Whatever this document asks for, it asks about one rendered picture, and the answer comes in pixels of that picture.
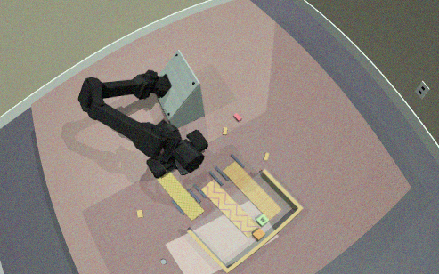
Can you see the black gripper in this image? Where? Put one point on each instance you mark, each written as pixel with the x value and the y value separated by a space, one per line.
pixel 156 166

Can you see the small pink block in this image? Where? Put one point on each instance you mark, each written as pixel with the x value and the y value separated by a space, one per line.
pixel 237 116

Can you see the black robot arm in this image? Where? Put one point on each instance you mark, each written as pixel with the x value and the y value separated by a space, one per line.
pixel 150 139

